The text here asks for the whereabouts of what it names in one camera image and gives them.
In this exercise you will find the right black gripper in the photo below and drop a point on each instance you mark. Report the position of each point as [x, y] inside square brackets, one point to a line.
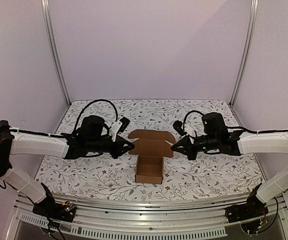
[189, 145]

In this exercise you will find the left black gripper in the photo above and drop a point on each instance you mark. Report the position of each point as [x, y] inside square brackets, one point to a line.
[122, 141]

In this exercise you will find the brown cardboard box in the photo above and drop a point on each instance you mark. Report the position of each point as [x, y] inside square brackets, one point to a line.
[151, 147]

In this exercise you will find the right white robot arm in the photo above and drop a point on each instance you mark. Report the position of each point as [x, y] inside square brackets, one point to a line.
[259, 142]

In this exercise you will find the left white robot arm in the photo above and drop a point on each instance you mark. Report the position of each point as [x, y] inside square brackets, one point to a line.
[15, 141]

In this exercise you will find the perforated metal strip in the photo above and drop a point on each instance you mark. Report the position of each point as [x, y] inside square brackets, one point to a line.
[128, 232]

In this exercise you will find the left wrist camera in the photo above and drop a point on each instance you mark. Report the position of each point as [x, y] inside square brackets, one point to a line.
[118, 127]

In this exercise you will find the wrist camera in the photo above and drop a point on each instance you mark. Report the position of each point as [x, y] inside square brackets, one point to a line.
[118, 127]
[184, 130]

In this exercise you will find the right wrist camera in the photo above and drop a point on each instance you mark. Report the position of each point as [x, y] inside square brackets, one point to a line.
[184, 130]

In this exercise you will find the aluminium front rail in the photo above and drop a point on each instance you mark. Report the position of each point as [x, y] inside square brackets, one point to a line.
[199, 212]

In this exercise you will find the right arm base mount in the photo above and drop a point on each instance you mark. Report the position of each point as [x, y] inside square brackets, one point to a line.
[251, 209]

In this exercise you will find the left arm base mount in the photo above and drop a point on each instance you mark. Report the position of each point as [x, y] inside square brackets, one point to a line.
[49, 208]

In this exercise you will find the right aluminium corner post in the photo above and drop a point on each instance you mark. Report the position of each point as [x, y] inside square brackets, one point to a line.
[246, 51]

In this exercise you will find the aluminium corner post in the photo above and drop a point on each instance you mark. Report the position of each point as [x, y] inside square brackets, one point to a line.
[246, 51]
[45, 6]

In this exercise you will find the left aluminium corner post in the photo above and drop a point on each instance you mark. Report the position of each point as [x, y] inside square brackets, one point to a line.
[45, 6]

